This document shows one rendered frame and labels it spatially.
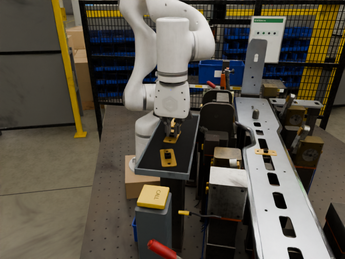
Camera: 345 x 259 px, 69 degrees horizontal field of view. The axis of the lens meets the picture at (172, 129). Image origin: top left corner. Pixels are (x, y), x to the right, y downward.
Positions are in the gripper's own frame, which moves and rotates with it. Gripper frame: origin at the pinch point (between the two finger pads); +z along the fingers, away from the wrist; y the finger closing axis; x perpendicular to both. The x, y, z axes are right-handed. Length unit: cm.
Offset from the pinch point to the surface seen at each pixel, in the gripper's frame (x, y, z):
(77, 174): 105, -125, 119
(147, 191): -26.2, 0.9, 2.5
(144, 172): -19.4, -2.2, 2.7
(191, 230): 5.7, 6.7, 48.5
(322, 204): 35, 63, 49
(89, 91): 262, -201, 89
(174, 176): -18.8, 5.3, 2.8
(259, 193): -0.9, 28.3, 18.5
